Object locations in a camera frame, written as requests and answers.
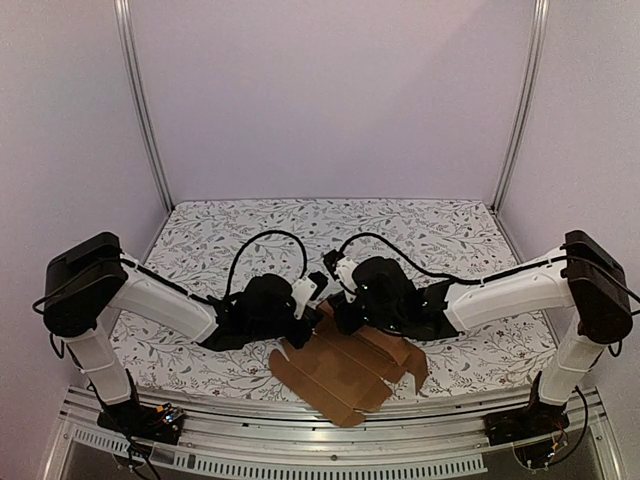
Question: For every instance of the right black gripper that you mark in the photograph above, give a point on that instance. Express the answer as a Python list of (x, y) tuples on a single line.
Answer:
[(344, 317)]

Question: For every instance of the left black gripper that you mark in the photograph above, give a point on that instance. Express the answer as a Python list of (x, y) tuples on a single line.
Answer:
[(312, 318)]

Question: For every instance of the brown cardboard box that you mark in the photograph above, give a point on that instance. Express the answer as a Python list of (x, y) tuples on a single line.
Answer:
[(345, 377)]

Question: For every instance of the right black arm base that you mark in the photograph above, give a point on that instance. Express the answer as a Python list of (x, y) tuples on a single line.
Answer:
[(536, 418)]

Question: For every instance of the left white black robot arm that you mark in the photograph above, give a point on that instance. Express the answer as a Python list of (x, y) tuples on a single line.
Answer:
[(96, 276)]

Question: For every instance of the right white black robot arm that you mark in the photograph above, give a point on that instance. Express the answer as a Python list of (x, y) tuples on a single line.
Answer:
[(579, 274)]

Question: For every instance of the floral patterned table mat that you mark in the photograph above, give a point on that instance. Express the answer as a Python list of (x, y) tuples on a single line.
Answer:
[(210, 246)]

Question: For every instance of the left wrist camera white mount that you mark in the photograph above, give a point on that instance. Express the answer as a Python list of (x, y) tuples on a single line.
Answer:
[(307, 289)]

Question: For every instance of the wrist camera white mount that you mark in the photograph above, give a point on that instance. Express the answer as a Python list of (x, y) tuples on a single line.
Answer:
[(341, 268), (307, 289)]

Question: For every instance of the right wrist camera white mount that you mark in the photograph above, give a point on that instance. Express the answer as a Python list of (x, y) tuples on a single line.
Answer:
[(341, 268)]

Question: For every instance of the aluminium front rail frame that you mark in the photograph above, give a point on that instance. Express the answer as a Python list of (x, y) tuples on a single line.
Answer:
[(440, 438)]

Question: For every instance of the right aluminium corner post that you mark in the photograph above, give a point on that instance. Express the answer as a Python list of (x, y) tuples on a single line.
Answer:
[(532, 66)]

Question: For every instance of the aluminium corner post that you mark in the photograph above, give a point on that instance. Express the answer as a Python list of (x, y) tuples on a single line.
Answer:
[(532, 66), (126, 34)]

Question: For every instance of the left aluminium corner post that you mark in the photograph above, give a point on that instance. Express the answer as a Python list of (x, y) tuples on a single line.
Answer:
[(126, 34)]

